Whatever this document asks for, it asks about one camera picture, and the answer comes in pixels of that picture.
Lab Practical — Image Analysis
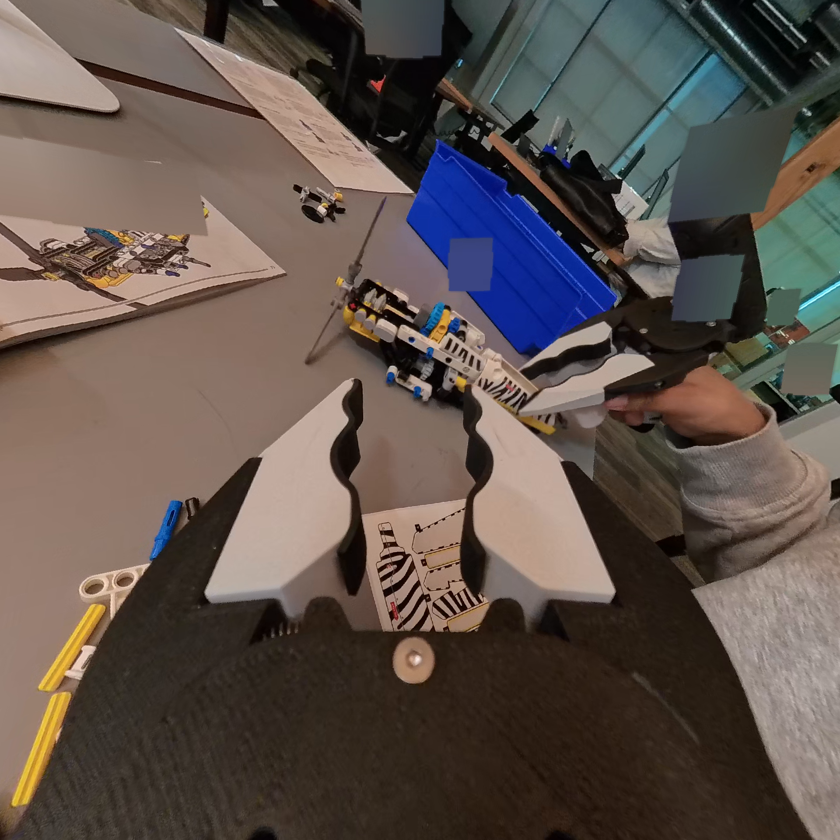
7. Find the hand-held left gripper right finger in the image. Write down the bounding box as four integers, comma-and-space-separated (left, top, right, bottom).
459, 386, 616, 608

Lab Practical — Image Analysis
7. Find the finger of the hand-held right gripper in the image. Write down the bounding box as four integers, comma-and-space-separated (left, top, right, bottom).
524, 322, 619, 389
517, 353, 659, 430

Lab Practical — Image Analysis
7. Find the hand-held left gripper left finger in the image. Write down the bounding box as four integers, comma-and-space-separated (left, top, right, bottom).
204, 378, 367, 605

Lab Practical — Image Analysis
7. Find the zebra striped lego plane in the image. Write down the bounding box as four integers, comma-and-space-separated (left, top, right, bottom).
305, 196, 559, 435

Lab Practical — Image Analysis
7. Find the person's right forearm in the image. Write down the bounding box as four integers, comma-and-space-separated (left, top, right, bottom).
672, 402, 833, 584

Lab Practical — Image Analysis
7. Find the pile of loose lego beams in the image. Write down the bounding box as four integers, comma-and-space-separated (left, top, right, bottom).
12, 499, 201, 808

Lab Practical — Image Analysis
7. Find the lego instruction booklet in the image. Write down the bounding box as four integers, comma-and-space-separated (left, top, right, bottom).
0, 196, 287, 350

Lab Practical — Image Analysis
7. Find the cluster of small lego pins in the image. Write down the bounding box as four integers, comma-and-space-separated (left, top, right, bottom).
293, 183, 347, 223

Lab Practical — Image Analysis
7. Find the person's right hand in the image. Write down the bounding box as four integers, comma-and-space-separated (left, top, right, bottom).
605, 366, 757, 446

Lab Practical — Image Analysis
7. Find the zebra sticker sheet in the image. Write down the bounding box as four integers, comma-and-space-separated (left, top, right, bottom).
362, 500, 490, 632

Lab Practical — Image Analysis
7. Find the blue storage bin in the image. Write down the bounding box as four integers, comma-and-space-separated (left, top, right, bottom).
407, 139, 618, 356

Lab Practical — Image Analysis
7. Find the black jacket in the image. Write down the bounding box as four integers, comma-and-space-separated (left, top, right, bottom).
538, 150, 632, 241

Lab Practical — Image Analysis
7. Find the wooden office desk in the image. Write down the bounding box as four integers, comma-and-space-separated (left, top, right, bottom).
489, 130, 648, 298

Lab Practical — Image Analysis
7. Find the person's clothed body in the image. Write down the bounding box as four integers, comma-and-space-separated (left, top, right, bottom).
692, 499, 840, 840

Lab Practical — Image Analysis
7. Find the white printed paper sheet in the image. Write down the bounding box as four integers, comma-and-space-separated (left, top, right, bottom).
177, 29, 416, 197

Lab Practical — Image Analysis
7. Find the white tablet stand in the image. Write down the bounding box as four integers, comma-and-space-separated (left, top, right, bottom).
0, 0, 122, 114

